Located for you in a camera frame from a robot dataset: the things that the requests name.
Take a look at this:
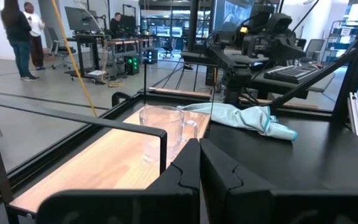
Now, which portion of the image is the computer tower with green lights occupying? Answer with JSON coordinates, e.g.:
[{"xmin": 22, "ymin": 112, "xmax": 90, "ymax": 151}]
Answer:
[{"xmin": 124, "ymin": 55, "xmax": 140, "ymax": 76}]

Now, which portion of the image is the black diagonal frame strut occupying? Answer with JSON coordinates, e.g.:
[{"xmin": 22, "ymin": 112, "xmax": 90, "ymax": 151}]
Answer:
[{"xmin": 270, "ymin": 46, "xmax": 358, "ymax": 110}]

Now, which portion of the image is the black standing desk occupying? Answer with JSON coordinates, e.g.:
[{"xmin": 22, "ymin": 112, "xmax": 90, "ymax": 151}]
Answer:
[{"xmin": 65, "ymin": 32, "xmax": 109, "ymax": 82}]

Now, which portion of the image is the person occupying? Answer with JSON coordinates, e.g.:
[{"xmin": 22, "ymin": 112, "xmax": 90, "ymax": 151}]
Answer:
[
  {"xmin": 23, "ymin": 1, "xmax": 47, "ymax": 71},
  {"xmin": 108, "ymin": 12, "xmax": 127, "ymax": 40},
  {"xmin": 0, "ymin": 0, "xmax": 41, "ymax": 82}
]

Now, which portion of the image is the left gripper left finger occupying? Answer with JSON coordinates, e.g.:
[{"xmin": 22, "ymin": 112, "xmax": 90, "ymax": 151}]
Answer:
[{"xmin": 37, "ymin": 138, "xmax": 202, "ymax": 224}]

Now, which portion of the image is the grey keyboard desk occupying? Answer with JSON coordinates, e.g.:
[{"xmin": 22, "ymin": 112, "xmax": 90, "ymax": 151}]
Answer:
[{"xmin": 249, "ymin": 64, "xmax": 336, "ymax": 101}]

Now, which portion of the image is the black upright frame post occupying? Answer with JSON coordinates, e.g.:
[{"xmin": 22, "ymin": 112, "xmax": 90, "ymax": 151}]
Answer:
[{"xmin": 332, "ymin": 0, "xmax": 358, "ymax": 123}]

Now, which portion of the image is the yellow hanging cable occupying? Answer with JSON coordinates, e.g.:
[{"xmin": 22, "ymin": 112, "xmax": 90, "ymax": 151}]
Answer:
[{"xmin": 50, "ymin": 0, "xmax": 99, "ymax": 118}]

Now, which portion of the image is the grey office chair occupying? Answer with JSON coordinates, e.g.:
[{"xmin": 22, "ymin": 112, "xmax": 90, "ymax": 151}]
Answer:
[{"xmin": 46, "ymin": 26, "xmax": 78, "ymax": 70}]

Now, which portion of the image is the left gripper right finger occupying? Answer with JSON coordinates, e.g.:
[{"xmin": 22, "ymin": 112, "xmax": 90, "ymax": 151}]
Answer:
[{"xmin": 200, "ymin": 138, "xmax": 358, "ymax": 224}]

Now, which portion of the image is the computer tower with blue lights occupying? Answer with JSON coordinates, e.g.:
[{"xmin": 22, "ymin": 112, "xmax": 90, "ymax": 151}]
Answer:
[{"xmin": 144, "ymin": 47, "xmax": 159, "ymax": 65}]

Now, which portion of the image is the silver aluminium extrusion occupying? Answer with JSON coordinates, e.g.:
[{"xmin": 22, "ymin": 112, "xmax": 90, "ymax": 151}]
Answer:
[{"xmin": 347, "ymin": 91, "xmax": 358, "ymax": 139}]

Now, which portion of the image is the wooden table side board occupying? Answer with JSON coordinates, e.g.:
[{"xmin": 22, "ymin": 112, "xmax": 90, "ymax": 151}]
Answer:
[{"xmin": 149, "ymin": 87, "xmax": 319, "ymax": 110}]

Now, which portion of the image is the black computer monitor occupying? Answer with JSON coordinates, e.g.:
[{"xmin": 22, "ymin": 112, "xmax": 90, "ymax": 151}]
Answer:
[{"xmin": 64, "ymin": 6, "xmax": 101, "ymax": 34}]

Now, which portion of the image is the light blue cloth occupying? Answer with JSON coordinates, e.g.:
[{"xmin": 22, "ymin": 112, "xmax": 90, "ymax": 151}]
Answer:
[{"xmin": 177, "ymin": 102, "xmax": 299, "ymax": 142}]

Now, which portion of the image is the wooden shelf with black frame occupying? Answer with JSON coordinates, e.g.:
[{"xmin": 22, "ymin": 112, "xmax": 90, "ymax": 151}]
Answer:
[{"xmin": 0, "ymin": 100, "xmax": 211, "ymax": 224}]

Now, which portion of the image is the black table corner handle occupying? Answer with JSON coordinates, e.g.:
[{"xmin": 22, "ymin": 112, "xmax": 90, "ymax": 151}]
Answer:
[{"xmin": 111, "ymin": 91, "xmax": 132, "ymax": 108}]

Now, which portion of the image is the black keyboard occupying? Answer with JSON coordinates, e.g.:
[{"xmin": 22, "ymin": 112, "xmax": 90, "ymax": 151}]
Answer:
[{"xmin": 263, "ymin": 64, "xmax": 320, "ymax": 85}]

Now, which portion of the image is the clear glass mug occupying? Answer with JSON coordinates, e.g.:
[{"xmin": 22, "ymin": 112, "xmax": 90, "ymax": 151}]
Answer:
[{"xmin": 139, "ymin": 105, "xmax": 199, "ymax": 166}]

